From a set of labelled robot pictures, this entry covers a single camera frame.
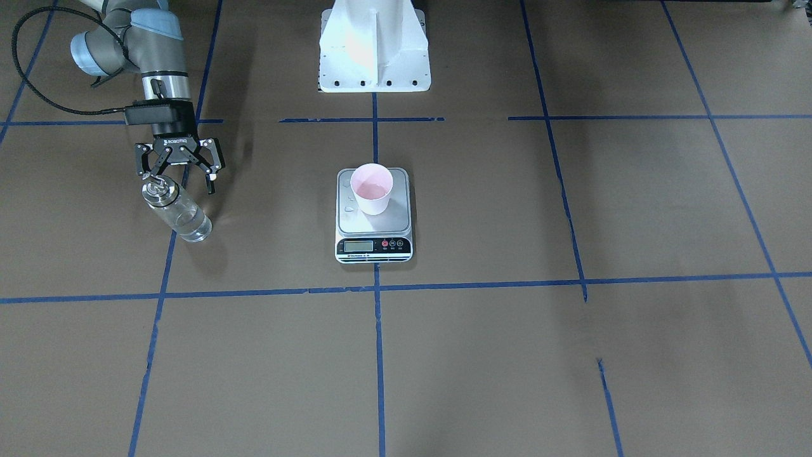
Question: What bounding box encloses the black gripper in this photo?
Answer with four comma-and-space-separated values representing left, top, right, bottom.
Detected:
134, 99, 225, 195

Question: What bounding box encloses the clear glass sauce bottle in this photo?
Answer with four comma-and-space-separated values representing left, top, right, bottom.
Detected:
141, 173, 213, 242

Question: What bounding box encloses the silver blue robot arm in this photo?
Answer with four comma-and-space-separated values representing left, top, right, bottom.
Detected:
70, 1, 224, 194

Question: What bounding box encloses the silver digital kitchen scale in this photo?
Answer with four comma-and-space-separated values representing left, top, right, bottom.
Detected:
334, 168, 414, 263

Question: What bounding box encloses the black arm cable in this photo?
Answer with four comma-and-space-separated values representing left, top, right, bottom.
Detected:
11, 6, 137, 116

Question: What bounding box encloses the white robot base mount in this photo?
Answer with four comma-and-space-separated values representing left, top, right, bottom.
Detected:
317, 1, 432, 93

